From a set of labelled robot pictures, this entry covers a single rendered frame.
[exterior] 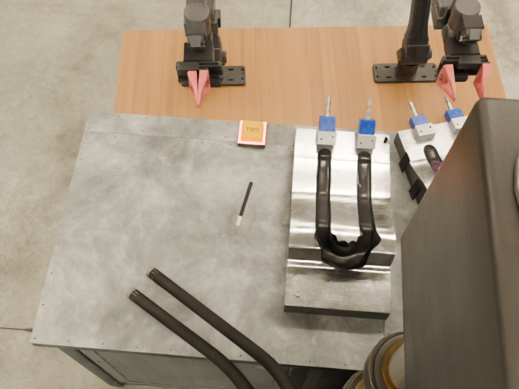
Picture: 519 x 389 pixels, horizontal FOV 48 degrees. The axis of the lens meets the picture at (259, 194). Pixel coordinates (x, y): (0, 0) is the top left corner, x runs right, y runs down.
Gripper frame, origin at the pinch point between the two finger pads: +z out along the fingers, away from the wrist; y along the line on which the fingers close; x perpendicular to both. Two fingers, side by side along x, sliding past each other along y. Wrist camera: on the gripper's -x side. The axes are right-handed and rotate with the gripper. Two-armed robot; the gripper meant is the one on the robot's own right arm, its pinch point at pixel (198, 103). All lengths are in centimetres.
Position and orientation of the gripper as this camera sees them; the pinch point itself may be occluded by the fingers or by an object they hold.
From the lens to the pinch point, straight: 133.1
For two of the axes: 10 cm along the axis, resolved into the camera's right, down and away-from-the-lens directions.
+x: 0.0, 4.2, 9.1
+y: 10.0, -0.1, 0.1
